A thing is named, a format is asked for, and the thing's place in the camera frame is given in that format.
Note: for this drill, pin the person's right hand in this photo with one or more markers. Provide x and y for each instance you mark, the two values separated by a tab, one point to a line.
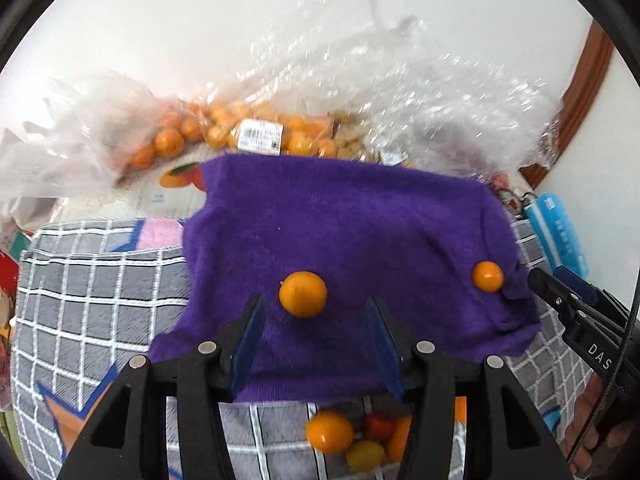
585	420

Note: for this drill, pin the brown wooden door frame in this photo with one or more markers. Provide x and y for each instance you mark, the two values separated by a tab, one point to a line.
585	110

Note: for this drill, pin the large orange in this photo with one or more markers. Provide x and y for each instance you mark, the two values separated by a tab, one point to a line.
302	294
330	431

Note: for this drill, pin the crumpled clear plastic bag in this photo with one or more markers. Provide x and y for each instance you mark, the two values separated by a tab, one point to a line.
475	115

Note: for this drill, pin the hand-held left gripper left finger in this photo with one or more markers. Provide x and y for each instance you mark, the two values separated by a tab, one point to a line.
250	340

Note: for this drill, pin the grey checked mat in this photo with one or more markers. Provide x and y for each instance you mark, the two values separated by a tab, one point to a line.
100	285

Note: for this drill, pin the clear bag of pale fruit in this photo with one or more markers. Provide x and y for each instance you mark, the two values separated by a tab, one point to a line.
350	142

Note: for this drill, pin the yellow-green tomato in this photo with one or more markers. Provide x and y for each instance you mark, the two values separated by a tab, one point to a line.
365	455

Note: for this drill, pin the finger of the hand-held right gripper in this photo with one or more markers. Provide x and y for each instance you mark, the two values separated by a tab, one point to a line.
550	290
570	280

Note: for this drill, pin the white plastic bag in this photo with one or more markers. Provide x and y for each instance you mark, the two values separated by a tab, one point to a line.
25	180

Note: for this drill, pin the labelled clear bag of oranges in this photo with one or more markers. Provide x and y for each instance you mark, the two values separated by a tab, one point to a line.
260	132

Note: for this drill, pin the red tomato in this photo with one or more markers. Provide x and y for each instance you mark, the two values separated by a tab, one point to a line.
378	425

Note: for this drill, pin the cardboard box with orange print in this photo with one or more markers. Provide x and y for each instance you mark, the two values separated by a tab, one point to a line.
150	195

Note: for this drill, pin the purple towel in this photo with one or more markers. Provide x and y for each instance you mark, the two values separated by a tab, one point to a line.
350	220

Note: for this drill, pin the small orange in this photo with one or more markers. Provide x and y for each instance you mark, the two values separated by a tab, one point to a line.
460	407
400	437
487	276

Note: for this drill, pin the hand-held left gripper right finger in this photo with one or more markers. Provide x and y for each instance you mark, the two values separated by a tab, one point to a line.
382	345

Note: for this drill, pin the blue tissue packet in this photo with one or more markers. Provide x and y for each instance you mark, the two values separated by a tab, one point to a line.
557	232

